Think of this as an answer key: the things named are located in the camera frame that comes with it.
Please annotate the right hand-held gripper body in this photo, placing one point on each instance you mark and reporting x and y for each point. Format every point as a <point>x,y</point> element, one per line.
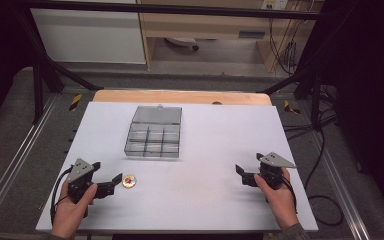
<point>273,166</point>

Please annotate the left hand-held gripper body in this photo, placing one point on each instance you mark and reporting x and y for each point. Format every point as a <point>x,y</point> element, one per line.
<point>80,173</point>

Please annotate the round gold coin badge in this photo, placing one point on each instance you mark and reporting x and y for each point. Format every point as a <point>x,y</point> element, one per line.
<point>129,181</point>

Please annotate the clear plastic compartment box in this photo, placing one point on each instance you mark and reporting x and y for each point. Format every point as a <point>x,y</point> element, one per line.
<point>153,136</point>

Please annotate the person's right hand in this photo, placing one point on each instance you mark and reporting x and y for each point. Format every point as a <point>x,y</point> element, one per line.
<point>281,203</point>

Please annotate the person's left hand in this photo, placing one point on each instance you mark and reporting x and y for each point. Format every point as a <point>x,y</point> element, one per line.
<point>68,216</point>

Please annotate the yellow black hazard tape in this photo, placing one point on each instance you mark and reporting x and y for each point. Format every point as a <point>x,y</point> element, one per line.
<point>75,102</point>
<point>290,107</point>

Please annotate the light wooden table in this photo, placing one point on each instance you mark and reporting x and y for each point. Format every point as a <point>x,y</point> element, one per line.
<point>180,97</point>

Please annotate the black curtain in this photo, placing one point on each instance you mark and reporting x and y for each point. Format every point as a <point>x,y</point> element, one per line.
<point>373,100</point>
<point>0,60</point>

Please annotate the white cabinet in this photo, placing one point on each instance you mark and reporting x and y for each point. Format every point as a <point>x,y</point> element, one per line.
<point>90,36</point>

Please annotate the light wooden desk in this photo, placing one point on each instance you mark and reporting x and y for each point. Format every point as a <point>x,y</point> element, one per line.
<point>206,25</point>

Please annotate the aluminium floor rail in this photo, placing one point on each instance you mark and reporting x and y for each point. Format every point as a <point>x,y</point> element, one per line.
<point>16,156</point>
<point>341,186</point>

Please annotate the white wall power outlet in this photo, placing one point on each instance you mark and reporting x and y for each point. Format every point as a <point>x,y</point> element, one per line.
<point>275,4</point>

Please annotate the black metal frame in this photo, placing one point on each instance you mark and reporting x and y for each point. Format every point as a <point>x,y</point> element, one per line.
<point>180,8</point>

